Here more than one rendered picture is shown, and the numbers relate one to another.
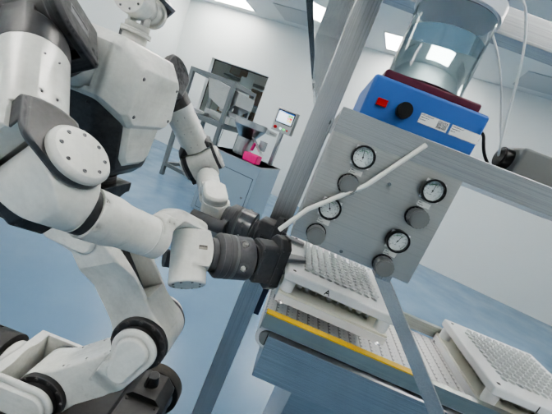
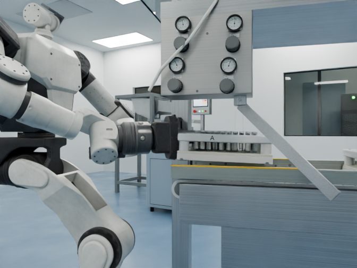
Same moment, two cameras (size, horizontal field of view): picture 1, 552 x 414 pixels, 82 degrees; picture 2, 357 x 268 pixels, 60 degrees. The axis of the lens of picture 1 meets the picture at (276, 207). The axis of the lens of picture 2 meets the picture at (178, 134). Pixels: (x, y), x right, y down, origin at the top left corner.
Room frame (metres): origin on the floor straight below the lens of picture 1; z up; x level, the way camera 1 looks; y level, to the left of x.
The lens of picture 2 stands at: (-0.21, -0.24, 0.92)
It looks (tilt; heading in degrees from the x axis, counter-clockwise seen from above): 0 degrees down; 12
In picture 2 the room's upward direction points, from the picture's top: straight up
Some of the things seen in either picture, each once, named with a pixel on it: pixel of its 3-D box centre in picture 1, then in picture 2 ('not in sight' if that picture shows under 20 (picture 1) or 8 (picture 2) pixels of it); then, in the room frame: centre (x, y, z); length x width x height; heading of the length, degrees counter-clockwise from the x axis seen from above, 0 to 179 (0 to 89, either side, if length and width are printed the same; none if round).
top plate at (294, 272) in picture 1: (334, 273); (226, 137); (0.72, -0.19, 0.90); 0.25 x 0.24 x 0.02; 0
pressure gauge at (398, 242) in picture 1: (397, 241); (228, 65); (0.51, -0.21, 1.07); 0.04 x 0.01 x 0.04; 87
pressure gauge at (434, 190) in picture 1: (432, 190); (234, 23); (0.51, -0.22, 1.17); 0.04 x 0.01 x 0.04; 87
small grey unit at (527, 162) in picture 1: (523, 168); not in sight; (0.63, -0.41, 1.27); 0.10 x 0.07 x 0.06; 87
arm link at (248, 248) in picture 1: (255, 259); (154, 137); (0.61, 0.00, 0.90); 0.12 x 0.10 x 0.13; 121
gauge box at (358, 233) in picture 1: (368, 201); (207, 57); (0.57, -0.15, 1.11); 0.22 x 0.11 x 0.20; 87
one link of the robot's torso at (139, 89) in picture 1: (93, 93); (27, 83); (0.72, 0.49, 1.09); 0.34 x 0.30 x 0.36; 0
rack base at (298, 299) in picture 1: (326, 290); (226, 153); (0.72, -0.19, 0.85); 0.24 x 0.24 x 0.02; 0
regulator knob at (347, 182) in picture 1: (349, 181); (180, 42); (0.51, -0.09, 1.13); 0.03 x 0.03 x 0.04; 87
